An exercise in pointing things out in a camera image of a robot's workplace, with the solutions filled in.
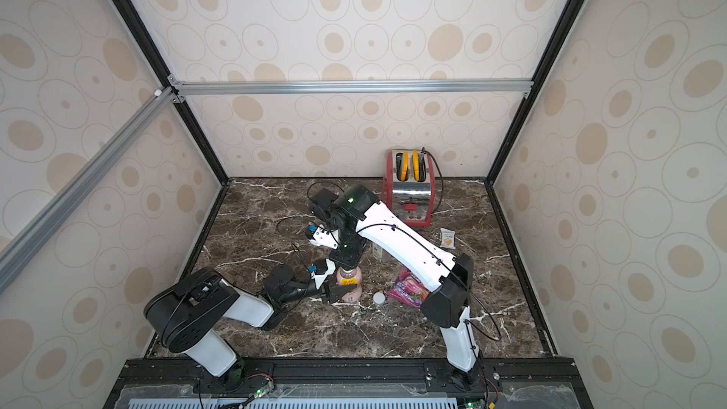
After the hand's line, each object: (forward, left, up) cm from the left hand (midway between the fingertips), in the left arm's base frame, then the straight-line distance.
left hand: (355, 277), depth 78 cm
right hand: (0, +2, +6) cm, 7 cm away
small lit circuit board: (-26, +23, -11) cm, 36 cm away
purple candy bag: (+1, -16, -9) cm, 18 cm away
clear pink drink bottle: (-1, +1, +3) cm, 3 cm away
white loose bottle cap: (0, -7, -13) cm, 15 cm away
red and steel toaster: (+30, -17, +5) cm, 35 cm away
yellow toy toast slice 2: (+37, -19, +8) cm, 43 cm away
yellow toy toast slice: (+38, -16, +6) cm, 42 cm away
